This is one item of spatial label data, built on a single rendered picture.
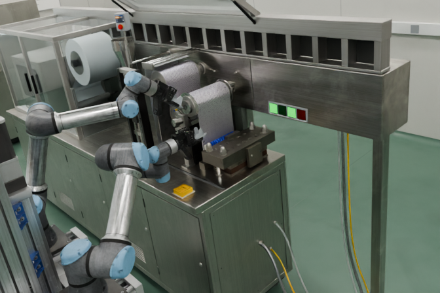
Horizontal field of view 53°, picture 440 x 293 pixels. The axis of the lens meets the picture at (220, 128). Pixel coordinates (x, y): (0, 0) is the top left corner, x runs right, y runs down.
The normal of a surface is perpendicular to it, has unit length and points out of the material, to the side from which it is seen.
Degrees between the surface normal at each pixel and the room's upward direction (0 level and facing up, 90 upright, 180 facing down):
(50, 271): 90
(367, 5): 90
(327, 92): 90
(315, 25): 90
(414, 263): 0
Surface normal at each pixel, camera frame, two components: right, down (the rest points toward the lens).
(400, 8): -0.72, 0.35
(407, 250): -0.11, -0.91
